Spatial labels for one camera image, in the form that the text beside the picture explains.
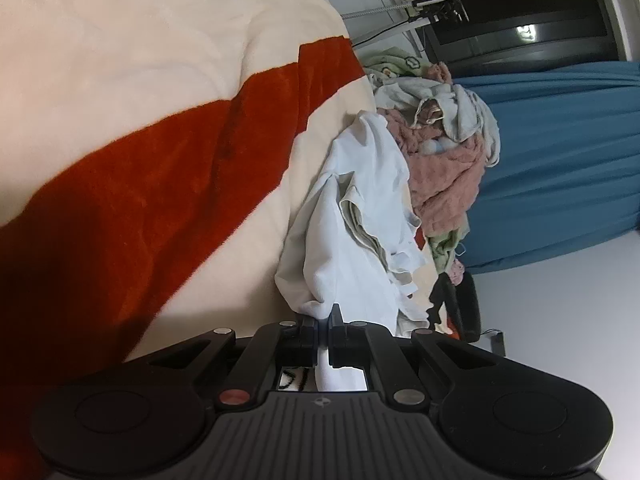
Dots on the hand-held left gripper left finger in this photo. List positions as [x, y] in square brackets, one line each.
[310, 345]

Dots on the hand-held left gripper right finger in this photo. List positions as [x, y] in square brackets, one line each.
[334, 345]

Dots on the white t-shirt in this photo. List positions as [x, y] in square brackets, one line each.
[350, 260]

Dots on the black armchair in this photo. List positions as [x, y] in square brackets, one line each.
[467, 310]

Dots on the small pink cloth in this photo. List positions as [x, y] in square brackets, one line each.
[456, 272]

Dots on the pink fluffy blanket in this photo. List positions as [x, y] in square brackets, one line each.
[445, 180]

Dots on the white and blue plush toy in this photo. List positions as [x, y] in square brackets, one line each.
[435, 147]

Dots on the red black cream striped blanket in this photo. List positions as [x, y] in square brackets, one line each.
[125, 185]

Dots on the light grey hoodie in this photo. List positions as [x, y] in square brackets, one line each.
[465, 110]

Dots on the pale green blanket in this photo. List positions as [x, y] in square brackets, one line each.
[395, 60]

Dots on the blue curtain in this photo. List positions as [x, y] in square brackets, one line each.
[560, 160]

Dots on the garment steamer on stand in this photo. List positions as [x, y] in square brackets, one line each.
[442, 5]

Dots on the dark window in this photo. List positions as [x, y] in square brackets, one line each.
[525, 0]

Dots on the dark wall socket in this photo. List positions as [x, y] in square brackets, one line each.
[498, 345]

